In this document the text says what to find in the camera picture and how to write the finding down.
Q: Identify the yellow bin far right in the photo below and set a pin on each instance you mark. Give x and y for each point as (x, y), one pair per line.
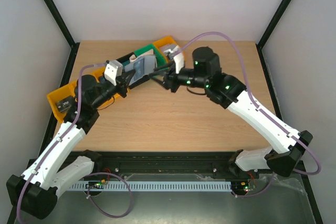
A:
(163, 43)

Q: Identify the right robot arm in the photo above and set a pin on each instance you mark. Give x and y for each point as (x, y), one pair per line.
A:
(287, 145)

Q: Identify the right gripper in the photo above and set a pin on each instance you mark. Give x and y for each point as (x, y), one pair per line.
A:
(169, 80)

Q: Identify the white slotted cable duct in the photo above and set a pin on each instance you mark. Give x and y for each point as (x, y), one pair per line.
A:
(211, 186)

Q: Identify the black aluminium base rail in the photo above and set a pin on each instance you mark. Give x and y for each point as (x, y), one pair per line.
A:
(219, 165)

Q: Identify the beige card holder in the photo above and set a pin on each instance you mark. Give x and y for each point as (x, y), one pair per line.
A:
(150, 63)

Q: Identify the yellow bin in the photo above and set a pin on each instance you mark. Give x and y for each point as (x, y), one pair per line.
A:
(56, 96)
(99, 75)
(72, 86)
(163, 43)

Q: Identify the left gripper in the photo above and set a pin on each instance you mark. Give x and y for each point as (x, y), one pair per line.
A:
(121, 80)

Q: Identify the green bin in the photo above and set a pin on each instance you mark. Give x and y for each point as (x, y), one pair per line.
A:
(151, 49)

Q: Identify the black bin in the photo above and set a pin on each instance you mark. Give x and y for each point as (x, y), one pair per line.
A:
(125, 60)

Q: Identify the right black frame post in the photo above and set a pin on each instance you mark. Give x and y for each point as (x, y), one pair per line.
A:
(273, 23)

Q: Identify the black VIP card stack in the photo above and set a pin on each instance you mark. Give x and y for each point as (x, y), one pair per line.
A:
(64, 104)

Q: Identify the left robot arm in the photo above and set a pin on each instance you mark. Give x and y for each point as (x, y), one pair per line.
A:
(37, 190)

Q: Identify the left black frame post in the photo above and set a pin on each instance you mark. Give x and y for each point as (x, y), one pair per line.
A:
(60, 23)

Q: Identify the black frame post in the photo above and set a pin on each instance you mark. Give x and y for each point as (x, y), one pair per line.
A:
(60, 23)
(273, 23)

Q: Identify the yellow bin far left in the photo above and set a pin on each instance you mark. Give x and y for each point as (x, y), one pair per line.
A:
(56, 96)

